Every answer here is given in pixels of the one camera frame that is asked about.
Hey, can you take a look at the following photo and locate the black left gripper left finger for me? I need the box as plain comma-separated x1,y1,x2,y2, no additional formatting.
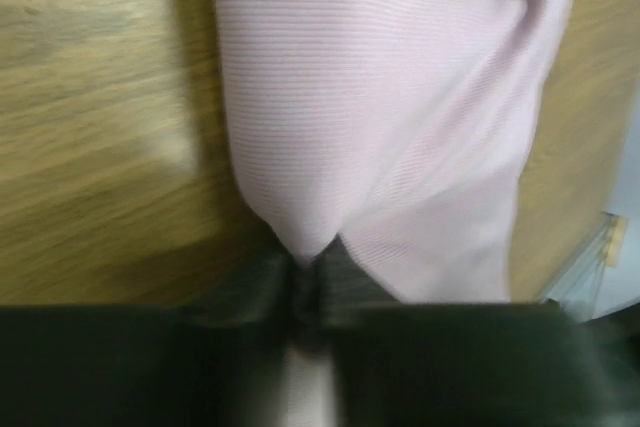
1,249,292,426

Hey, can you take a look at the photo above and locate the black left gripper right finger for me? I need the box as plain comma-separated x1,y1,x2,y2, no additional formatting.
313,240,639,426

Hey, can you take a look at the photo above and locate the pink tank top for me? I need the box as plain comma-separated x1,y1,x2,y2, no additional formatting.
202,0,576,427

